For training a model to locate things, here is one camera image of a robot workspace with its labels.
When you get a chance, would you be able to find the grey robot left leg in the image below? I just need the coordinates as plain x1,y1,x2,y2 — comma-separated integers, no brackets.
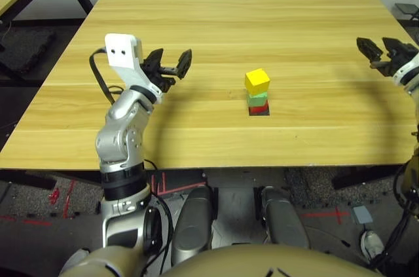
170,185,213,267

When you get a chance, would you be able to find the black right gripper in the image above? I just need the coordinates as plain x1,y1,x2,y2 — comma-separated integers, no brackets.
355,37,419,77

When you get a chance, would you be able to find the grey foot pedal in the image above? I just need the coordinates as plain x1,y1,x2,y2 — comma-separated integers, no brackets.
352,205,374,225

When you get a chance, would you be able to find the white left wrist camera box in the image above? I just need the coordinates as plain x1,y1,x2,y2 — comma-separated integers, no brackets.
104,33,164,105

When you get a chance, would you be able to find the yellow wooden block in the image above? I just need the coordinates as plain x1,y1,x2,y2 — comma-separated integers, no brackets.
244,67,271,96

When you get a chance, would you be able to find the black square pad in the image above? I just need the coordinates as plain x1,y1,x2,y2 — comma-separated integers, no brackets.
247,106,271,117

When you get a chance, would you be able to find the red wooden block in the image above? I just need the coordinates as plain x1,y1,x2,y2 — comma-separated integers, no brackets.
248,100,270,116

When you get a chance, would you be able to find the black left wrist camera cable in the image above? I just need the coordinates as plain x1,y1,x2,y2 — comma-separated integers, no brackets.
88,46,125,106

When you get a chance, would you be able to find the thin black left shoulder cable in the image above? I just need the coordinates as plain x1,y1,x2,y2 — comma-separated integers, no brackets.
140,158,174,277

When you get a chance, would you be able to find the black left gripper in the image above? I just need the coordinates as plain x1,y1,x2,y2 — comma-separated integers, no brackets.
140,48,193,94

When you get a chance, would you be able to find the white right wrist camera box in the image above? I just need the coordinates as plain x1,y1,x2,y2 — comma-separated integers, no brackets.
392,52,419,87

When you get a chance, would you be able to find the black stand with plate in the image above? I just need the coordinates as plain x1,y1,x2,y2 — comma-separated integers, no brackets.
394,2,419,21

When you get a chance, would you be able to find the grey robot leg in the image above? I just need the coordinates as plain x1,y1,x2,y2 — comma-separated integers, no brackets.
261,185,310,249
170,185,213,267

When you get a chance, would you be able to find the tan robot torso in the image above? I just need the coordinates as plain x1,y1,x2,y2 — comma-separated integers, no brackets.
160,244,384,277

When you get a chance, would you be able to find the black right shoulder cable bundle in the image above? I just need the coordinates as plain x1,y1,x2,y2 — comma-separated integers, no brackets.
369,162,419,270

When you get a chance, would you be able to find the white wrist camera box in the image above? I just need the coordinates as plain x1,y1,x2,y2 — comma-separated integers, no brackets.
392,52,419,87
104,33,164,105

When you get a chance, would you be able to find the red tape cross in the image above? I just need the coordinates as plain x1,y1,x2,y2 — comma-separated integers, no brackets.
301,210,350,225

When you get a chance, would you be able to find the white bystander sneaker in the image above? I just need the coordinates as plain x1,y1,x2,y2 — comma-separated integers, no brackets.
62,248,91,274
360,230,384,261

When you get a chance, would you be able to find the black table foot beam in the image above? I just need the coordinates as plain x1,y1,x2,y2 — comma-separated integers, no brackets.
0,170,56,189
331,164,402,189

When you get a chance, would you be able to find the black foam floor mat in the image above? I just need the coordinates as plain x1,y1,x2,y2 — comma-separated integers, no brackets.
0,26,56,73

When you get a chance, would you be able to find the green wooden block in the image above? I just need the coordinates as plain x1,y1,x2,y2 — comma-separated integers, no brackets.
246,91,268,108

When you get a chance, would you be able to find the speckled black rubber mat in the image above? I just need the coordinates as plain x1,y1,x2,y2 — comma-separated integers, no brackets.
283,167,405,209

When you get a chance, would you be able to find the grey robot right leg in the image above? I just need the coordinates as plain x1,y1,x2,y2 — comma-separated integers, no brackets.
261,185,310,249

